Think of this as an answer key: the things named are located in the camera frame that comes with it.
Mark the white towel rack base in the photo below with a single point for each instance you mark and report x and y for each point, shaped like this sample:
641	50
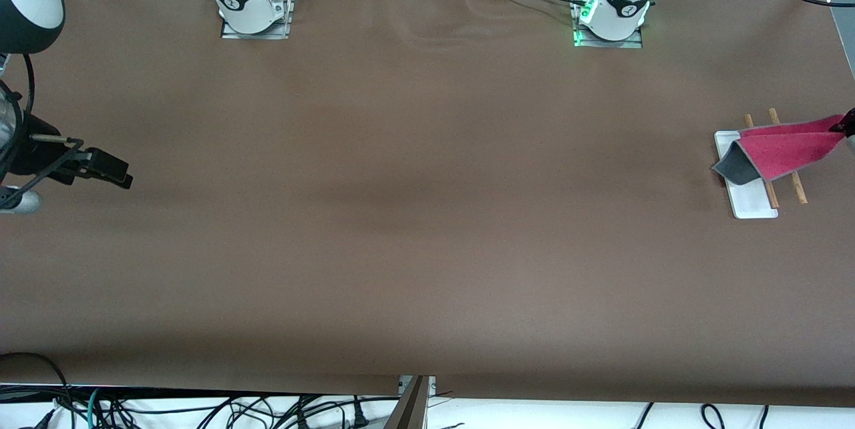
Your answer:
751	202

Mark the pink microfibre towel grey edge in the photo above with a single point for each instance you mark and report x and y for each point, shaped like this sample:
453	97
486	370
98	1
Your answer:
788	148

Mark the grey table leg beam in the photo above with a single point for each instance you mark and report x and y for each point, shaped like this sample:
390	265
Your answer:
409	409

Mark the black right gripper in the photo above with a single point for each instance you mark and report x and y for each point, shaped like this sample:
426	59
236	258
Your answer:
41	154

